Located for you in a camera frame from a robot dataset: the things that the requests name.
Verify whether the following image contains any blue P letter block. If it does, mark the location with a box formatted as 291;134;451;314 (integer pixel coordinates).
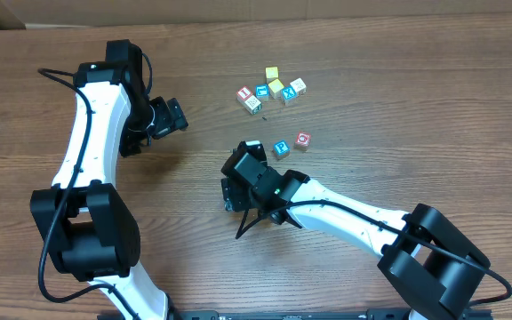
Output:
273;140;291;160

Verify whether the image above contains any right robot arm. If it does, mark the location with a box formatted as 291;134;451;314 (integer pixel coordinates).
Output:
221;141;491;319

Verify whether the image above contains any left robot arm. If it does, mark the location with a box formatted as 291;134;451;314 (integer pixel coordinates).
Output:
30;39;188;319

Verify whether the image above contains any red O letter block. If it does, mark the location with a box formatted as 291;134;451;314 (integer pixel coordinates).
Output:
294;132;311;151

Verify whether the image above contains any red I letter block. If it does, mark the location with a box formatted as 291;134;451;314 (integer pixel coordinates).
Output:
236;86;253;103

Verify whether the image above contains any white green patterned block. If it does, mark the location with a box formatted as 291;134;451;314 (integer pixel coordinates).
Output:
244;95;262;115

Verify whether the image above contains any blue L letter block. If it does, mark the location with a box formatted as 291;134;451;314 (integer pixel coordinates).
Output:
254;84;270;101

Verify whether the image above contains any blue X letter block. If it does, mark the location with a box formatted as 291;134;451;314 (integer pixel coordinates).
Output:
281;86;298;106

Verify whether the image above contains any yellow block near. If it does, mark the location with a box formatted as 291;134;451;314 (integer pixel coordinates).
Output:
268;78;284;100

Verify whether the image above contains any yellow block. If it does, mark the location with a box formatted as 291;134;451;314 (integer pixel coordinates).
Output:
265;66;279;84
268;78;284;100

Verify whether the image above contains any white patterned block far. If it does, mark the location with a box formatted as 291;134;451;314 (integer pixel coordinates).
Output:
290;78;308;96

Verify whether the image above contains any yellow block far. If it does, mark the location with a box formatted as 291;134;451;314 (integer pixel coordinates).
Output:
265;66;279;84

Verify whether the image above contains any cardboard box edge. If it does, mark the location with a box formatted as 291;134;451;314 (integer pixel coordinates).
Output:
0;0;512;29

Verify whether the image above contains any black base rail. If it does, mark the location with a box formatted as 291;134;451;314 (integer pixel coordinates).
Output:
97;308;494;320

